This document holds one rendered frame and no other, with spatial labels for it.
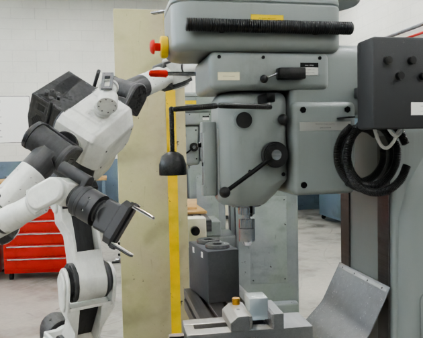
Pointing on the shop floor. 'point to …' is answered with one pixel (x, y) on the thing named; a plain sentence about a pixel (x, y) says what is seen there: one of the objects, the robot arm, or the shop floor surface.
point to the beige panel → (151, 191)
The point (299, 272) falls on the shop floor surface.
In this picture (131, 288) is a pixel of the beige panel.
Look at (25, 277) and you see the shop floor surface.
